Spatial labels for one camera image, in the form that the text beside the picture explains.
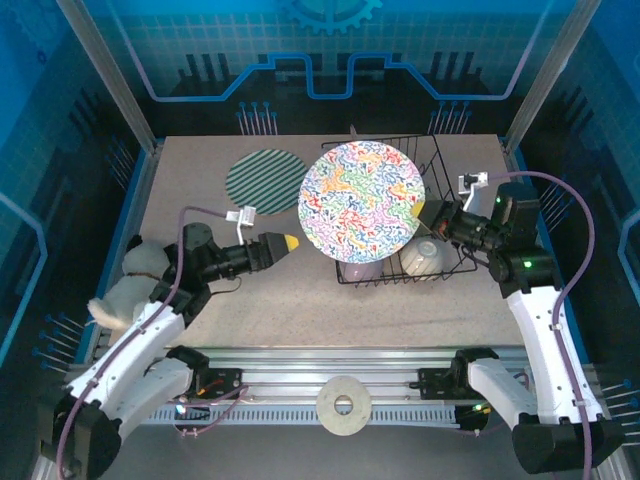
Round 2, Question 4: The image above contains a white ribbed ceramic bowl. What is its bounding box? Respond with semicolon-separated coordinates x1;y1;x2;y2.
402;236;448;278

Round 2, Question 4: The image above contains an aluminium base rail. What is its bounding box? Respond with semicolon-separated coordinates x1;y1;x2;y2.
189;347;471;402

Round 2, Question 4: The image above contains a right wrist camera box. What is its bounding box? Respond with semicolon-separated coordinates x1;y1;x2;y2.
458;171;489;214

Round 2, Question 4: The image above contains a green striped round plate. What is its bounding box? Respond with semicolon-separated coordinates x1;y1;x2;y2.
225;148;307;217

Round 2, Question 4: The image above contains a white black plush toy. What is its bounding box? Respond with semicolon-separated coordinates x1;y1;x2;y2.
88;234;172;331

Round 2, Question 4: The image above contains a grey tape ring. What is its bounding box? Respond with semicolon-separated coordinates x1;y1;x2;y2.
315;375;373;438

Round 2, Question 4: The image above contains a colourful squiggle pattern plate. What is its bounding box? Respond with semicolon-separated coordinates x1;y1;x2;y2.
297;140;427;265

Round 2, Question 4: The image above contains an aluminium frame post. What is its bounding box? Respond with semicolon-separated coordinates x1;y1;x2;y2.
54;0;164;154
502;0;604;154

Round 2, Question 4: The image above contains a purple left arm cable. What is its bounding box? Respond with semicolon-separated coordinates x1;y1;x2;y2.
52;205;241;474

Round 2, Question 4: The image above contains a slotted grey cable duct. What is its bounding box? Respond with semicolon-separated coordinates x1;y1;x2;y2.
144;403;459;427

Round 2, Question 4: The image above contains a black wire dish rack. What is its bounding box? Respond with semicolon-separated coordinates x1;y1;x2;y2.
320;133;479;288

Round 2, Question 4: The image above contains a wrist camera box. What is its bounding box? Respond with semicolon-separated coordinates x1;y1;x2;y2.
226;207;258;245
458;171;489;214

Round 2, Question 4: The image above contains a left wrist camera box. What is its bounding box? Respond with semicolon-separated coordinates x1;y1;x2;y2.
226;207;258;245

